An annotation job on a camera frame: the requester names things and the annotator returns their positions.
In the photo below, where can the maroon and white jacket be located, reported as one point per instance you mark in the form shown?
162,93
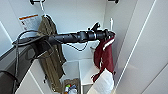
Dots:
104,58

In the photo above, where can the white wardrobe body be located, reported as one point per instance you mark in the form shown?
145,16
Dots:
76,13

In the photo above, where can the white wardrobe shelf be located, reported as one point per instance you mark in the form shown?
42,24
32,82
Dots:
87,71

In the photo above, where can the white clothes hanger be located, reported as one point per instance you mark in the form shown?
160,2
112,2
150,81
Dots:
42,10

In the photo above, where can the grey clutter on wardrobe bottom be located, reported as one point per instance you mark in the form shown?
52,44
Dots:
70,87

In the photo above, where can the orange and white warning sticker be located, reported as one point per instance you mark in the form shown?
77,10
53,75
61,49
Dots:
29,21

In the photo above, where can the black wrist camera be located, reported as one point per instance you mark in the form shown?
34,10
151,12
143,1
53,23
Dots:
95,26

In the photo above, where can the dark wardrobe rail hook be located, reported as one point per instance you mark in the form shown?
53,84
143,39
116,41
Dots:
112,1
36,1

